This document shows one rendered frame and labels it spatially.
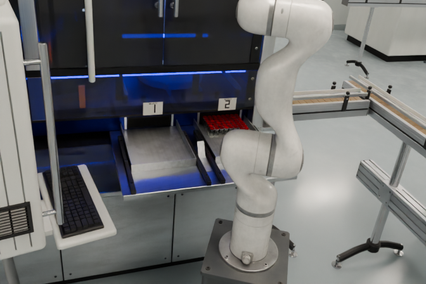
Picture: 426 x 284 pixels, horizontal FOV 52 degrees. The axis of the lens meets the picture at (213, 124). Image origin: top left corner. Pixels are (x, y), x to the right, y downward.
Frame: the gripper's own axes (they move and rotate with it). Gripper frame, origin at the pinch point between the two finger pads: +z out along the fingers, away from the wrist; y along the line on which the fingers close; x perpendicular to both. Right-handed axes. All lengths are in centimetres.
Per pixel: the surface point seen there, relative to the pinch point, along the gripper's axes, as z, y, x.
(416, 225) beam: 118, -62, -6
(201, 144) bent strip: 26, -31, 64
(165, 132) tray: 29, -18, 82
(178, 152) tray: 25, -32, 74
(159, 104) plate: 16, -12, 76
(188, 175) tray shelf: 19, -47, 67
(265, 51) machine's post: 29.8, 5.5, 29.9
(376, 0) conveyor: 319, 240, -42
